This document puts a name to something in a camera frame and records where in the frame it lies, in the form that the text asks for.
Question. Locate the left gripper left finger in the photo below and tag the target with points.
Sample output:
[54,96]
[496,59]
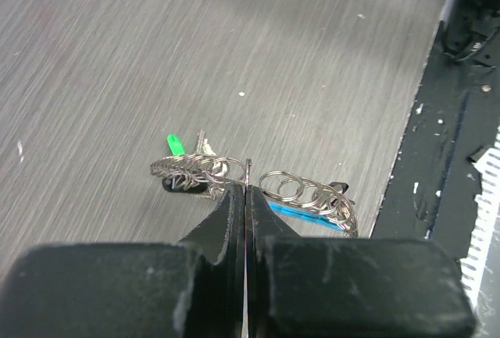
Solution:
[193,288]

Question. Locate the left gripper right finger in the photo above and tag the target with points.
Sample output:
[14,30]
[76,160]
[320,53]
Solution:
[334,287]

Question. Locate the green key tag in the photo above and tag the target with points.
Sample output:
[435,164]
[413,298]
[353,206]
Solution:
[175,145]

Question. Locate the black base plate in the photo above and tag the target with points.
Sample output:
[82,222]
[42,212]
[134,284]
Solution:
[455,115]

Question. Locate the black key fob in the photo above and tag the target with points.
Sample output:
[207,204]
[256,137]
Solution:
[178,184]

